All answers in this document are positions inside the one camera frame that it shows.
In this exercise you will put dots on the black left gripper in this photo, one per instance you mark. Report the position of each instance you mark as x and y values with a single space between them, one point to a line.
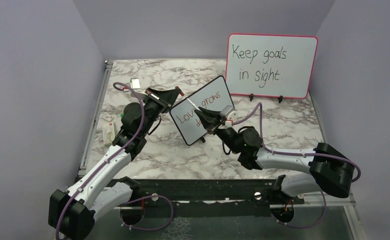
166 98

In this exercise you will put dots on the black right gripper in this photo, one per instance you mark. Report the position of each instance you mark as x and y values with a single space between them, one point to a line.
208 119

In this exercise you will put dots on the white red whiteboard marker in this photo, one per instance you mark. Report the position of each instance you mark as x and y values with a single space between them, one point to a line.
193 104

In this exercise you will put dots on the red marker cap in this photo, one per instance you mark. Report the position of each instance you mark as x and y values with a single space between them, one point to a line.
180 91

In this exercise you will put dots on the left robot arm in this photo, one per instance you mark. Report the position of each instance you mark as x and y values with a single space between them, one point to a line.
115 159

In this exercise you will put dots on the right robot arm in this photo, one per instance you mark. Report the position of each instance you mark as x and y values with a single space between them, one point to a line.
322 168

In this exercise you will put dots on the large pink-framed whiteboard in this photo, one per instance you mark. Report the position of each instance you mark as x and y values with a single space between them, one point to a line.
270 65

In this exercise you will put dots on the small white red card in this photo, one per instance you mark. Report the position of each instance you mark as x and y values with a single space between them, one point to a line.
107 117

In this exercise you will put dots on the white eraser box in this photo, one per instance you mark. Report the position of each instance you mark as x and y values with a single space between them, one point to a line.
108 133

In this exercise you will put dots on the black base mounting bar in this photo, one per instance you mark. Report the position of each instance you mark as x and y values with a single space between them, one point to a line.
188 198

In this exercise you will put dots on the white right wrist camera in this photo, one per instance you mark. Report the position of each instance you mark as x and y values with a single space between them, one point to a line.
229 114

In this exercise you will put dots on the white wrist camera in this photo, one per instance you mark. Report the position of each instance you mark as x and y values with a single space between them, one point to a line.
229 114
137 90

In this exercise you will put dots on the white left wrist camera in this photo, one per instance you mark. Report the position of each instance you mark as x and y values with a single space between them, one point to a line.
137 90

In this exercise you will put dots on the aluminium rail left table edge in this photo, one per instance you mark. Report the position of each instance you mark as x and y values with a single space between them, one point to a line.
95 119

